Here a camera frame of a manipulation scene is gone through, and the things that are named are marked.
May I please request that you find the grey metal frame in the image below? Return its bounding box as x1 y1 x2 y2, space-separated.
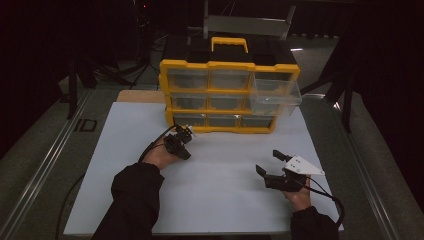
202 0 297 42

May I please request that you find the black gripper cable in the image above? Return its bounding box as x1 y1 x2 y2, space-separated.
303 181 346 232
55 124 178 240

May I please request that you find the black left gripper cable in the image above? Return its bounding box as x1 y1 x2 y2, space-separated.
55 124 178 240

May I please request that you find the bundle of dark cables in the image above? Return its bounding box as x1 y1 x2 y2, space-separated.
131 0 168 88

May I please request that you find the person's left hand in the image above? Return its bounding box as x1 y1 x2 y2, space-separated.
143 139 183 171

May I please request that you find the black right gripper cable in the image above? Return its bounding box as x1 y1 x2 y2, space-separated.
303 181 346 232

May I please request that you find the black metal stand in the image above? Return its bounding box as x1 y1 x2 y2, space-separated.
65 54 136 121
293 31 355 134

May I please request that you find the group of clear drawers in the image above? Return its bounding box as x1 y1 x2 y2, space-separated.
166 68 276 128

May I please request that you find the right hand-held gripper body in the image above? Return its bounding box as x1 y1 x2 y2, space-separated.
264 155 326 193

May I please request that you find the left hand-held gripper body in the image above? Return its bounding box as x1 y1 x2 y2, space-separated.
163 124 197 153

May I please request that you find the aluminium rail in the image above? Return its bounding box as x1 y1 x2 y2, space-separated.
331 99 393 240
0 89 92 240

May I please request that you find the yellow drawer organizer cabinet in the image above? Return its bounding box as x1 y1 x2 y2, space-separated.
158 36 301 135

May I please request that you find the clear plastic drawer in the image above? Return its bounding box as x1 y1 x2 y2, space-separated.
248 77 303 117

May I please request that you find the white board sheet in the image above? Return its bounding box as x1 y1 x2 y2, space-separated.
63 101 345 236

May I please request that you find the person's right hand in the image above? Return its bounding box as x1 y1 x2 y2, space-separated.
283 181 312 213

